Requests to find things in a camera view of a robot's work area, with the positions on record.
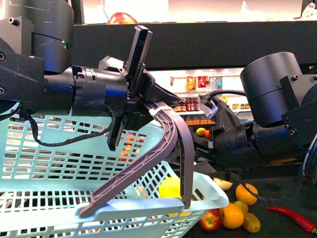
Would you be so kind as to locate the small yellow-green pear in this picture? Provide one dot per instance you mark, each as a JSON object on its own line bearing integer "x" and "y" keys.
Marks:
{"x": 251, "y": 223}

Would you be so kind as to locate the red apple on top shelf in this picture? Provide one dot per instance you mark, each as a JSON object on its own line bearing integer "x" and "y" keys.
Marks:
{"x": 121, "y": 18}

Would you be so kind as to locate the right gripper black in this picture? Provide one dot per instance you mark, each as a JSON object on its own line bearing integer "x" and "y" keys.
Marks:
{"x": 232, "y": 144}

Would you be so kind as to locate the white pear with stem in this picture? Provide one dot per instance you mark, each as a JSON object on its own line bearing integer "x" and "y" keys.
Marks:
{"x": 224, "y": 185}

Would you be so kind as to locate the yellow orange mango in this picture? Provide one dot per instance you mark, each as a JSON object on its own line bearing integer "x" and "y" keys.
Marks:
{"x": 232, "y": 216}

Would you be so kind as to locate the black metal shelf frame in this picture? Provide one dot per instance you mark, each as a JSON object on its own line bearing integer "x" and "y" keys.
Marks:
{"x": 197, "y": 33}

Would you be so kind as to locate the light teal plastic basket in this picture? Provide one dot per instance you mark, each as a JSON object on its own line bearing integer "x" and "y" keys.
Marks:
{"x": 43, "y": 189}

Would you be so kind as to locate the grey basket handle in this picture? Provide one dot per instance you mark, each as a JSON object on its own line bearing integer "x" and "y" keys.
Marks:
{"x": 174, "y": 130}

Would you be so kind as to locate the yellow green apple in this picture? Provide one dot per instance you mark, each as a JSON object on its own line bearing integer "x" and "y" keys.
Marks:
{"x": 242, "y": 205}

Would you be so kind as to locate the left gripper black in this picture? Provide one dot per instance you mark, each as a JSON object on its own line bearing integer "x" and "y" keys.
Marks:
{"x": 139, "y": 88}

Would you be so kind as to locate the yellow lemon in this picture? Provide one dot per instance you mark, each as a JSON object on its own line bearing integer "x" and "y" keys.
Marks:
{"x": 169, "y": 188}

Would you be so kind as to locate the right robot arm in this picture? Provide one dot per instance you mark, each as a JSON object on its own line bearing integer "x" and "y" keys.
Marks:
{"x": 283, "y": 103}

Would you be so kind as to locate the red chili pepper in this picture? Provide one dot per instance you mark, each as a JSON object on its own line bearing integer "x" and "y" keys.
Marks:
{"x": 301, "y": 221}

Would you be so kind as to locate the golden yellow pear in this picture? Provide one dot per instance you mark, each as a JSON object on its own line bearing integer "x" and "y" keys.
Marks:
{"x": 244, "y": 195}

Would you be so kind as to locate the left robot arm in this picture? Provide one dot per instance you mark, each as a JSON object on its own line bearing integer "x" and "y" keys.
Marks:
{"x": 38, "y": 78}

